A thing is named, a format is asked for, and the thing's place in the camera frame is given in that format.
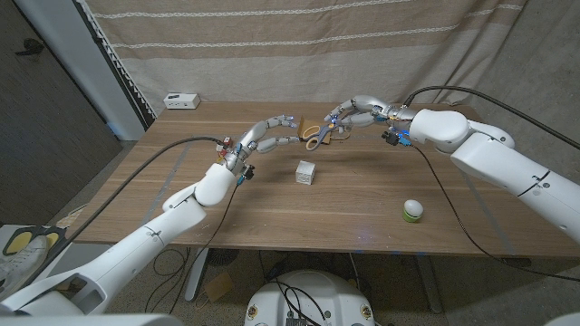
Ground black door handle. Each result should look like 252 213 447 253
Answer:
14 38 45 57

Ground white and green ball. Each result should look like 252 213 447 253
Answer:
401 198 425 224

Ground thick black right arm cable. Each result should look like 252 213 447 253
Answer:
402 84 580 150

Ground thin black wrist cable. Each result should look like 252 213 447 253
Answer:
410 143 580 283
144 180 241 316

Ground white table leg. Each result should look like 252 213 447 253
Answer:
415 254 443 314
184 247 210 302

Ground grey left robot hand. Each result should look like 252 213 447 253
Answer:
224 114 301 176

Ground black torso cables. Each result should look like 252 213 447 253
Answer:
269 280 327 326

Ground black triangle-edged trim strip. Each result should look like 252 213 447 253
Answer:
74 0 158 130

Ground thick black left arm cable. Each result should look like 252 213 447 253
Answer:
20 135 227 289

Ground yellow black pad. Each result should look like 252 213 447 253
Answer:
2 225 36 257
43 227 68 254

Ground white cube block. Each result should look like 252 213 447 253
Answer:
295 159 316 186

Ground brown cardboard piece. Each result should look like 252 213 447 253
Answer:
202 271 237 303

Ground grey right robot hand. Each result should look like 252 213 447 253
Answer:
324 94 421 132

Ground white sneaker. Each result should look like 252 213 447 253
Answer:
0 235 50 302

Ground brown paper bag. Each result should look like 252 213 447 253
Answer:
296 116 352 146

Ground white power strip box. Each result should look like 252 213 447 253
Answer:
163 92 201 110

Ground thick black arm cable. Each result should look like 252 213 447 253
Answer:
402 84 580 150
20 135 227 289

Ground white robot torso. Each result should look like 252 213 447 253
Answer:
244 269 376 326

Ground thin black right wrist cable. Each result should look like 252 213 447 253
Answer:
410 143 580 283

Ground thin black left wrist cable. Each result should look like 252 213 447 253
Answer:
144 180 241 316

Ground beige striped curtain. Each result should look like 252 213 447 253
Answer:
83 0 529 117

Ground grey yellow-handled scissors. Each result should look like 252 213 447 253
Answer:
304 121 341 152

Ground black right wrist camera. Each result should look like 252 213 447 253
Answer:
382 129 411 147

